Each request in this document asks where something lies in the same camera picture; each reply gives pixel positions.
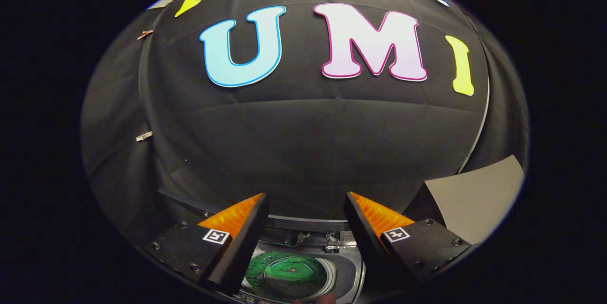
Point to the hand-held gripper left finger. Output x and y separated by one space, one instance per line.
244 247

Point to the silver clip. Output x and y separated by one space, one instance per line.
144 136

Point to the grey cabinet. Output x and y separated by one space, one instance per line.
479 199

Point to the black backdrop cloth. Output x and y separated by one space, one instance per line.
308 142

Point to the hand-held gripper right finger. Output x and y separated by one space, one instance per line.
363 237

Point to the green polo shirt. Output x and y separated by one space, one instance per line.
289 273

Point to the grey washing machine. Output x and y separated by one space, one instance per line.
347 268

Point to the copper clip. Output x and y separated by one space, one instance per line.
145 34

